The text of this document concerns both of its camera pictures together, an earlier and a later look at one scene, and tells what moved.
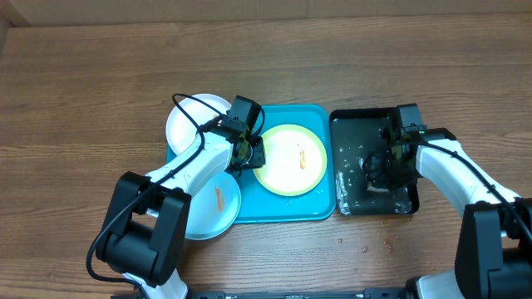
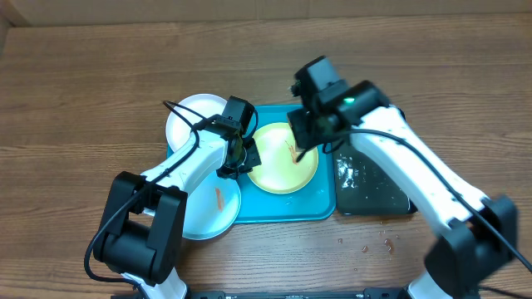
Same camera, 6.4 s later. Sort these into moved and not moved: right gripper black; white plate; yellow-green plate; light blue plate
Moved: right gripper black
Not moved: white plate; light blue plate; yellow-green plate
